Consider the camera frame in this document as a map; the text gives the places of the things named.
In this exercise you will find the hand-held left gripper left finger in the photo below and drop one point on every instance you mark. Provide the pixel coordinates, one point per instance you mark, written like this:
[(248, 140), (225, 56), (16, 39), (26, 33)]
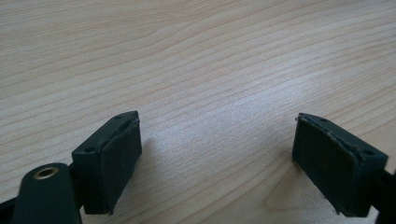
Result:
[(107, 165)]

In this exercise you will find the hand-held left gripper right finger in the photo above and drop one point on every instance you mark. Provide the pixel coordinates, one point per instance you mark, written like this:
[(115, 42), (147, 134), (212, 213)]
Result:
[(330, 161)]

